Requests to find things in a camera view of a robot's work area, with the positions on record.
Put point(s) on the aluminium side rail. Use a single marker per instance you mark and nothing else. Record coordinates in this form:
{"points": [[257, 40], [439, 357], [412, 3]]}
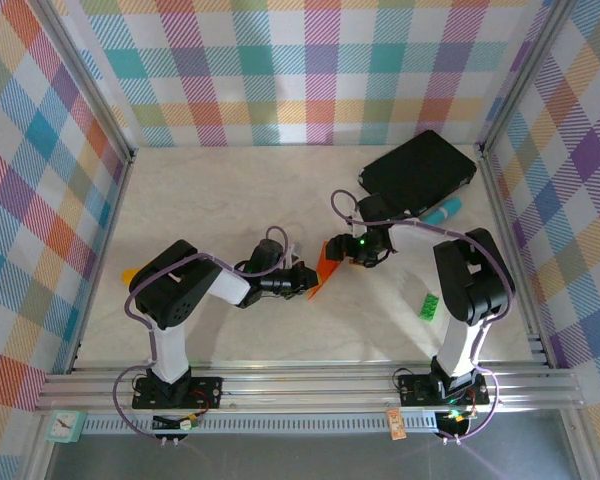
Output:
{"points": [[497, 200], [110, 235]]}

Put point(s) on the black zippered case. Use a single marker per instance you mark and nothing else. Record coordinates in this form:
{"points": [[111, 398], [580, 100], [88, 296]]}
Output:
{"points": [[417, 170]]}

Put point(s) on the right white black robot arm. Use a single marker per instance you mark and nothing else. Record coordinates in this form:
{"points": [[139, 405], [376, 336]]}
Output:
{"points": [[475, 285]]}

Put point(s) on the green toy brick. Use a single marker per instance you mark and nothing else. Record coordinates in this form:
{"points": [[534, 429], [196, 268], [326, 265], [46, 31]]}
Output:
{"points": [[428, 306]]}

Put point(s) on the teal cylindrical tube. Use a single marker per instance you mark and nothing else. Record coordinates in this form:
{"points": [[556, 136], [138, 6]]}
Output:
{"points": [[445, 214]]}

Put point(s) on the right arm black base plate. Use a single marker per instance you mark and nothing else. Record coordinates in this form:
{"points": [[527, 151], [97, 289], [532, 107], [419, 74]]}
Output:
{"points": [[412, 390]]}

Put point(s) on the small yellow block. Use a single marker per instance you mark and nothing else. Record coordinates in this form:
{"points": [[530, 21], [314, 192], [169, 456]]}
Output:
{"points": [[130, 275]]}

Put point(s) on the small orange tag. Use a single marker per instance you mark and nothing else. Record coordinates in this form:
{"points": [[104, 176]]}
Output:
{"points": [[395, 424]]}

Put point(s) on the aluminium mounting rail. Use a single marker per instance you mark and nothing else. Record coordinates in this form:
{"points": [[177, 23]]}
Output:
{"points": [[305, 395]]}

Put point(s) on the mint green alarm clock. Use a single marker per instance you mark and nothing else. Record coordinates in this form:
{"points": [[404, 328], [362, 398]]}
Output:
{"points": [[62, 426]]}

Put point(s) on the aluminium frame post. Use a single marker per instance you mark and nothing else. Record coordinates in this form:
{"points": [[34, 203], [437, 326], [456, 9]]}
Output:
{"points": [[102, 105], [522, 75]]}

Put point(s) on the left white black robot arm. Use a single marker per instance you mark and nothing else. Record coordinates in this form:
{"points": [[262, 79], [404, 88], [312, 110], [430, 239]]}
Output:
{"points": [[167, 345]]}

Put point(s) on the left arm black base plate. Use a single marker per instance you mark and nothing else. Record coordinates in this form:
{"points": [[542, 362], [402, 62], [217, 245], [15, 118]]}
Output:
{"points": [[205, 392]]}

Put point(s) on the orange cloth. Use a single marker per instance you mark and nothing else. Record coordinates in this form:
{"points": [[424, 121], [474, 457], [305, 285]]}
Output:
{"points": [[327, 272]]}

